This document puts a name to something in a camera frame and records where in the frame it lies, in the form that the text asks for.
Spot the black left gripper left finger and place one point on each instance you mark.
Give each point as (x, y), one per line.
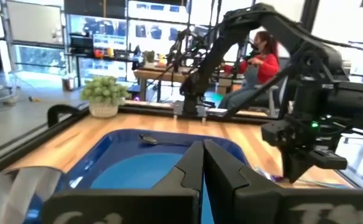
(181, 177)

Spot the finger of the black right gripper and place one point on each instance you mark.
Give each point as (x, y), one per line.
(290, 166)
(303, 165)

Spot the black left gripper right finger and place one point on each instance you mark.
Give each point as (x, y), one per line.
(225, 177)

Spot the iridescent metal fork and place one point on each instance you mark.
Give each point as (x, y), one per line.
(270, 177)

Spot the blue plate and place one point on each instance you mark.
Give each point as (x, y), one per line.
(138, 171)

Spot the dark metal spoon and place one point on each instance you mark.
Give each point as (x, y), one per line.
(148, 139)

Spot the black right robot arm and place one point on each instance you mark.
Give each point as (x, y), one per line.
(218, 49)

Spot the blue plastic tray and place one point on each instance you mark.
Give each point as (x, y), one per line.
(119, 146)

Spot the yellow cup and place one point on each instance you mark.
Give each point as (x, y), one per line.
(110, 52)

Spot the grey mesh office chair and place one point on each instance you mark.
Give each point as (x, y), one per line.
(271, 93)

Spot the person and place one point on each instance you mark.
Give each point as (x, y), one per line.
(263, 67)

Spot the wooden desk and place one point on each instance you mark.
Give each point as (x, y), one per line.
(156, 74)

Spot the green plant in white pot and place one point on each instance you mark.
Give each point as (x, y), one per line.
(103, 90)

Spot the small potted desk plant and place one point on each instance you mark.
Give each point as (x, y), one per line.
(149, 56)

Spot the black desk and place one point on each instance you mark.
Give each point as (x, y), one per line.
(107, 59)

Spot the small waste bin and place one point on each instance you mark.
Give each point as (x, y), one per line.
(68, 83)

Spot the red container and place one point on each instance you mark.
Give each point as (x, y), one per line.
(98, 53)

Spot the whiteboard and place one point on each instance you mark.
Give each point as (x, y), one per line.
(34, 21)

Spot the black curved bracket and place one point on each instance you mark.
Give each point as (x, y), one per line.
(58, 109)

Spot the black aluminium table frame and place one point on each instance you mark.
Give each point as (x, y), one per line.
(29, 146)

